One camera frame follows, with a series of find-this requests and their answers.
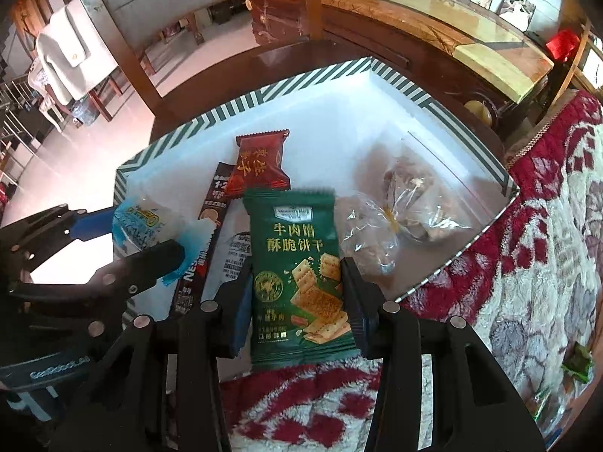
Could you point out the green snack packet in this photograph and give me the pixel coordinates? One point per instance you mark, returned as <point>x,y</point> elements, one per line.
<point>292,245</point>

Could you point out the dark red snack packet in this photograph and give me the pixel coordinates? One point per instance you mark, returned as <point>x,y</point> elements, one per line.
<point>256,165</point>

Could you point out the brown coffee stick packet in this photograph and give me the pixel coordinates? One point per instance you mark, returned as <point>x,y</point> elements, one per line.
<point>207,245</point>

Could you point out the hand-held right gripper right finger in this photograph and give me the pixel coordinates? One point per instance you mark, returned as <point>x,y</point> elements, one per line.
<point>354,313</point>

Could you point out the silver snack packet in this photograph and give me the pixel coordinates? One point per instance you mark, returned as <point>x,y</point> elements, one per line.
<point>235,252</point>

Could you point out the red white floral blanket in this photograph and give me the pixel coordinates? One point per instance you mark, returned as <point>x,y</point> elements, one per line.
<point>518,268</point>

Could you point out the red gift bag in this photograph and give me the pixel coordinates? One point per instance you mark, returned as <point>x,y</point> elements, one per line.
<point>563,44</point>

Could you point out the metal rack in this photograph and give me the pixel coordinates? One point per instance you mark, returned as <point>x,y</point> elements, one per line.
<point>14,127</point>

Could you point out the wooden chair grey backrest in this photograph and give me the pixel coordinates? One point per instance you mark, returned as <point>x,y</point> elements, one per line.
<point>188,4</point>

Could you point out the marble top wooden cabinet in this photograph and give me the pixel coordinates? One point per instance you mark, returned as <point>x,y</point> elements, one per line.
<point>424,14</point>

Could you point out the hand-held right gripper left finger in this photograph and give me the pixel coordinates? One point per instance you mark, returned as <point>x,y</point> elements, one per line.
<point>239,313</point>

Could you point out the water bottle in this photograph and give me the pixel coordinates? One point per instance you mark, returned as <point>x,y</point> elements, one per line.
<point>85,112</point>

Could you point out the blue white clear packet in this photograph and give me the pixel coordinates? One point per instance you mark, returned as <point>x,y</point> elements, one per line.
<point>141,221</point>

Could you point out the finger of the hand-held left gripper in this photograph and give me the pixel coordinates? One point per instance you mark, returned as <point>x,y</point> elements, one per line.
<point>94,223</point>
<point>141,263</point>

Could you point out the clear zip bag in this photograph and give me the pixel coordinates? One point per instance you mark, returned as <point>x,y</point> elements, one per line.
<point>464,183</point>

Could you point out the green white striped box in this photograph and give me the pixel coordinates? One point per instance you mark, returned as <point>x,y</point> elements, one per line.
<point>329,117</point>

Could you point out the clear tied nut bag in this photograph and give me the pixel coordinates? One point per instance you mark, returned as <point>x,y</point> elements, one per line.
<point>367,235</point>

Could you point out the white coat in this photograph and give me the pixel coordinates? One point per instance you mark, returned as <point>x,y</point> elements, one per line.
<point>70,56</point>

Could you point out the large framed photo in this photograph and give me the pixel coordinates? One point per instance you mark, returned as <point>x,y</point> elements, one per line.
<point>517,9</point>

